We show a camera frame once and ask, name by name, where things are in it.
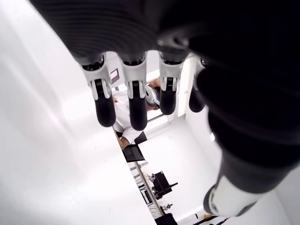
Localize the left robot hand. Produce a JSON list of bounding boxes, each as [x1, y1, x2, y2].
[[29, 0, 300, 218]]

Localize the white VR headset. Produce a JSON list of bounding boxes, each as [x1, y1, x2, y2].
[[144, 84, 162, 109]]

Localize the seated person in white shirt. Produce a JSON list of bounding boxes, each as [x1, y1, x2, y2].
[[112, 78, 165, 150]]

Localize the black laptop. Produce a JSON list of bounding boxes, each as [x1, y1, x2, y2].
[[122, 144, 146, 163]]

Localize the black device on shelf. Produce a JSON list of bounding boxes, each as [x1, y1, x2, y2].
[[151, 171, 179, 200]]

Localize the black cabinet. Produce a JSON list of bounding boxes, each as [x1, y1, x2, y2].
[[154, 207, 176, 225]]

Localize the metal shelf frame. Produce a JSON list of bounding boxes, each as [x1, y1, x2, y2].
[[127, 161, 167, 218]]

